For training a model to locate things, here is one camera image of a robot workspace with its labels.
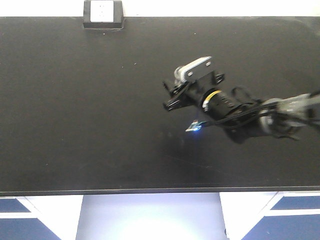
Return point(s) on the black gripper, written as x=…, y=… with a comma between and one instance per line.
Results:
x=195, y=94

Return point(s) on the small clear glass beaker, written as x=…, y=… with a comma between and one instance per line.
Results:
x=177, y=76

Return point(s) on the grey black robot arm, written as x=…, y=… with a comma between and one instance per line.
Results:
x=240, y=115

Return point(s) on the black white power outlet box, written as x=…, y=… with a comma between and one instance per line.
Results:
x=103, y=14

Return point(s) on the right blue cabinet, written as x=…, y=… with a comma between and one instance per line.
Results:
x=275, y=215

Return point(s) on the blue cabinet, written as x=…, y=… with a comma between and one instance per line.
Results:
x=275, y=215
x=40, y=217

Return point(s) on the left blue cabinet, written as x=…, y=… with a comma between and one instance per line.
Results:
x=40, y=217

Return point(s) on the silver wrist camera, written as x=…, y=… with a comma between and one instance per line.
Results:
x=197, y=69

